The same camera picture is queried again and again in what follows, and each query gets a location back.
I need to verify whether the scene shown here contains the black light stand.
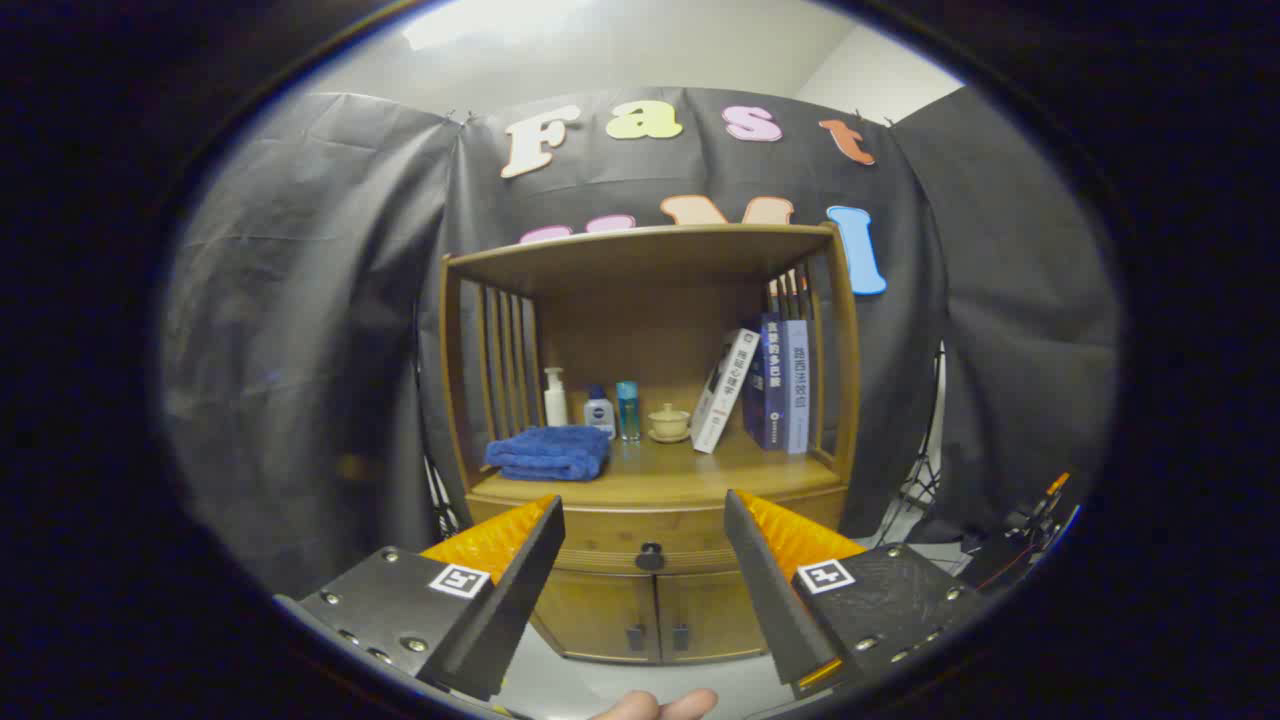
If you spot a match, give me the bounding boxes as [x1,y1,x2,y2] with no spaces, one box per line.
[420,455,461,541]
[880,340,947,546]

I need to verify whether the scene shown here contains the beige lidded teacup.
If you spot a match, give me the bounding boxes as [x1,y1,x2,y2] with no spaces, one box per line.
[647,403,692,444]

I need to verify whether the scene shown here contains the white book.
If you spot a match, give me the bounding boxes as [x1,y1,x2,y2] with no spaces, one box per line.
[690,328,761,455]

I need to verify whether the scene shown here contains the black electronic equipment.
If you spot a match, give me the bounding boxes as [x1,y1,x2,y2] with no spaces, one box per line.
[960,472,1083,591]

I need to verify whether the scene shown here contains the white bottle blue cap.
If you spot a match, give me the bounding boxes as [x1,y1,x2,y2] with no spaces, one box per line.
[583,384,617,441]

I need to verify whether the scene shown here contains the dark blue book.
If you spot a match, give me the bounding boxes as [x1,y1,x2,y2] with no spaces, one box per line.
[742,313,791,451]

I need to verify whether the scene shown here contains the wooden countertop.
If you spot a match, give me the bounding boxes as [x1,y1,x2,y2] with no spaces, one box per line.
[468,430,846,506]

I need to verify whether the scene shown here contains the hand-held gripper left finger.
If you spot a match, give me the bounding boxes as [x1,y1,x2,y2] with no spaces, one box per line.
[275,494,567,701]

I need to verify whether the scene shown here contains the wooden cabinet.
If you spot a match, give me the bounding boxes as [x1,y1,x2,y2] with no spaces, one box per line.
[438,222,863,666]

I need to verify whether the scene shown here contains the wooden drawer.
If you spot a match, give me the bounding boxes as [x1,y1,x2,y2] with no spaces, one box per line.
[466,492,849,579]

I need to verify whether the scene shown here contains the blue folded towel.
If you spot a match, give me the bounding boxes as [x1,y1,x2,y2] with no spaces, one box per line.
[484,425,612,483]

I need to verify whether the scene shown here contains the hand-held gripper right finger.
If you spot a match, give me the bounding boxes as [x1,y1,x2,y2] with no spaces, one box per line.
[723,489,991,699]

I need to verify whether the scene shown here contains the light blue book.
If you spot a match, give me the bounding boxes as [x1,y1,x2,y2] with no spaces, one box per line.
[782,319,811,456]

